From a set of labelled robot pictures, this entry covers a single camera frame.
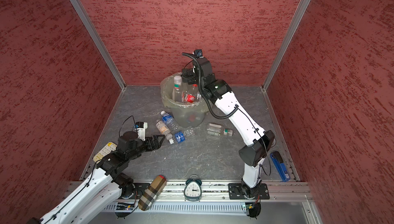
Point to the green alarm clock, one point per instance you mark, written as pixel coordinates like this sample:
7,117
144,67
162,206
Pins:
193,189

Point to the chrysanthemum tea bottle green neck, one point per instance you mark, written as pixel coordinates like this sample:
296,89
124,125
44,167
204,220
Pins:
180,91

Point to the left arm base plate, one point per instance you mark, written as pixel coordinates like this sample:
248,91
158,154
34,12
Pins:
134,191

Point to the grey mesh waste bin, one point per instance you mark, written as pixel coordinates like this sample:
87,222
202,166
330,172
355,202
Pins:
186,115

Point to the plaid cylindrical case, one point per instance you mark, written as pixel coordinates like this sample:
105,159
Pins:
152,192

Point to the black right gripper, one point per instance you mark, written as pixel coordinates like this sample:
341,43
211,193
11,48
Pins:
190,72

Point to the clear square green-cap bottle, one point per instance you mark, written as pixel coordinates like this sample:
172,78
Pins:
218,130

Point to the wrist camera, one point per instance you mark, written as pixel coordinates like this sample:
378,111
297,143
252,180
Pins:
141,128
198,53

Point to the blue black utility knife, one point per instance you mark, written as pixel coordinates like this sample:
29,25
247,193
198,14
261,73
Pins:
280,166

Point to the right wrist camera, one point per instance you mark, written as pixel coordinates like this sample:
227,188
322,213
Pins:
198,53

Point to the blue label water bottle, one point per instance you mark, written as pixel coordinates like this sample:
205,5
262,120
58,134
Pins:
169,121

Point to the aluminium front rail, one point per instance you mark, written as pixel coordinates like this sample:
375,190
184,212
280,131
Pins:
216,191

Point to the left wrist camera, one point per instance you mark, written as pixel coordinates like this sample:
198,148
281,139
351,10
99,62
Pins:
141,128

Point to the orange white label bottle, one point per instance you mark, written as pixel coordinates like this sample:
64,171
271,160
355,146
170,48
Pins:
164,130

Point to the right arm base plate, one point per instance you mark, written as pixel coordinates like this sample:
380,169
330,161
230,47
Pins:
239,191

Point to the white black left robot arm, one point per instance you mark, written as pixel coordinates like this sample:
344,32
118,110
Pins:
104,185

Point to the red Coca-Cola bottle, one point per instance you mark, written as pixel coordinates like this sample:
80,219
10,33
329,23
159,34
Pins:
191,94

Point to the clear plastic bin liner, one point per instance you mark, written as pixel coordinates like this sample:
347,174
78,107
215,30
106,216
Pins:
166,86

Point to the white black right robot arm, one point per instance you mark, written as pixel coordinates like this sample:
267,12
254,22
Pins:
223,104

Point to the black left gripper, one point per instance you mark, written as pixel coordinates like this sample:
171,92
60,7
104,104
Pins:
157,145

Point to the Pocari Sweat blue bottle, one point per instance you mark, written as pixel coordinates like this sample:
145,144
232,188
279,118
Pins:
183,135

